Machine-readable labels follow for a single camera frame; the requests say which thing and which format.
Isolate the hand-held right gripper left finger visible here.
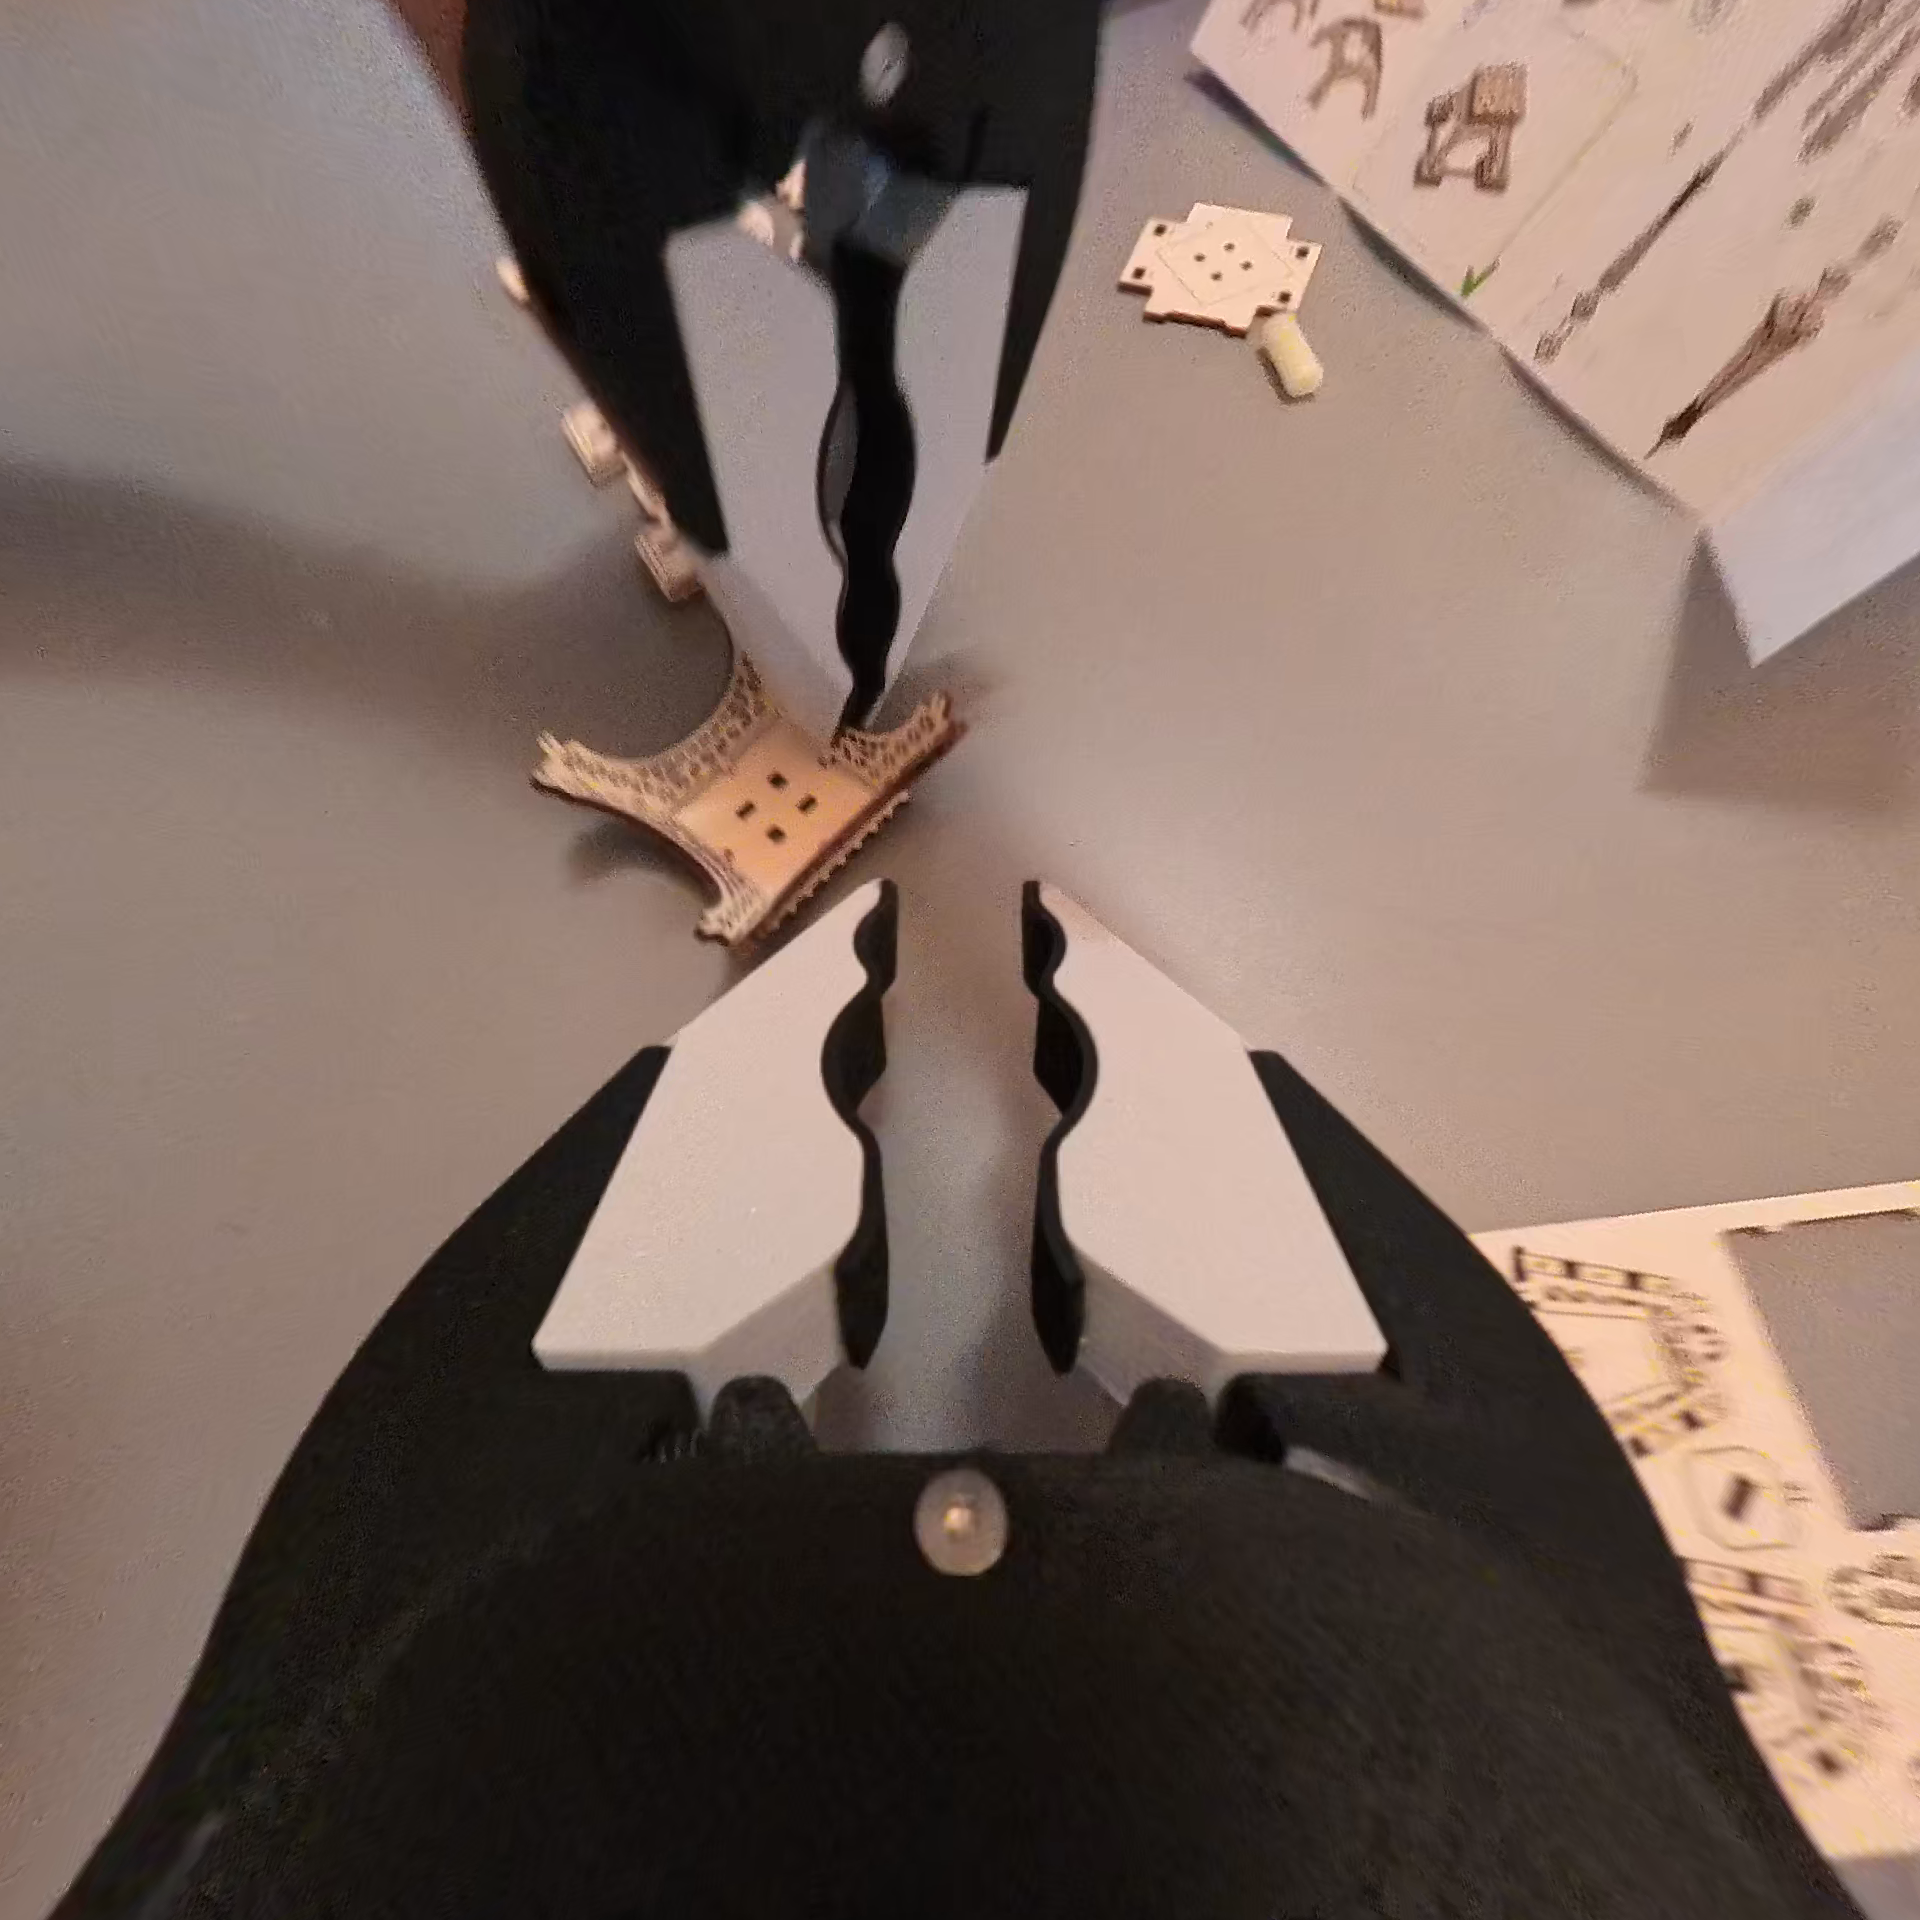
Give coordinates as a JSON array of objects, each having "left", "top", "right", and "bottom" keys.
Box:
[{"left": 532, "top": 879, "right": 902, "bottom": 1423}]

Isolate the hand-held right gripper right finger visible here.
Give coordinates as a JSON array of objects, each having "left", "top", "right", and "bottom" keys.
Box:
[{"left": 1019, "top": 879, "right": 1387, "bottom": 1423}]

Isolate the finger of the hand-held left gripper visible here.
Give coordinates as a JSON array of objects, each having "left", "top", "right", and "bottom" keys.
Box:
[
  {"left": 855, "top": 187, "right": 1031, "bottom": 728},
  {"left": 668, "top": 207, "right": 865, "bottom": 738}
]

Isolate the wooden lattice tower base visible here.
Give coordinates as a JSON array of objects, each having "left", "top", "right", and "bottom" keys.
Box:
[{"left": 529, "top": 653, "right": 962, "bottom": 951}]

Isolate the grey desk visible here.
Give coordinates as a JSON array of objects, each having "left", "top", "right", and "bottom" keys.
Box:
[{"left": 0, "top": 0, "right": 1920, "bottom": 1915}]

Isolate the wooden strip of square pieces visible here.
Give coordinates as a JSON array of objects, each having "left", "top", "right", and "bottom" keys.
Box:
[{"left": 493, "top": 253, "right": 710, "bottom": 608}]

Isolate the wooden cross-shaped platform piece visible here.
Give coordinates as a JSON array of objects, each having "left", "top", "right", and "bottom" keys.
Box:
[{"left": 1118, "top": 201, "right": 1324, "bottom": 328}]

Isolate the pale puzzle sheet with cutout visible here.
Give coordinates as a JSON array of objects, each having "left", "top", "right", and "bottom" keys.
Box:
[{"left": 1466, "top": 1179, "right": 1920, "bottom": 1864}]

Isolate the white folded instruction sheet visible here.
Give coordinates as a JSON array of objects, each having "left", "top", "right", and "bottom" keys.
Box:
[{"left": 1189, "top": 0, "right": 1920, "bottom": 665}]

